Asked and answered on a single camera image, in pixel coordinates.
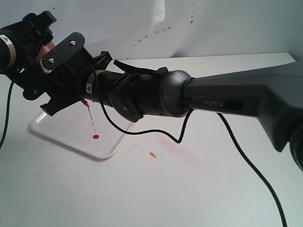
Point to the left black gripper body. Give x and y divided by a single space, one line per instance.
33 33

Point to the red sauce blob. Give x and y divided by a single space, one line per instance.
95 135

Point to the small orange crumb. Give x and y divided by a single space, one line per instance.
153 154

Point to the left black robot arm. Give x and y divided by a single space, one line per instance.
9 53

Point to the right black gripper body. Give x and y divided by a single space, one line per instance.
68 65

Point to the red sauce squeeze bottle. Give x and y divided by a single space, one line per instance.
44 50

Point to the white square plastic tray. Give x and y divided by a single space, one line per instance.
72 127

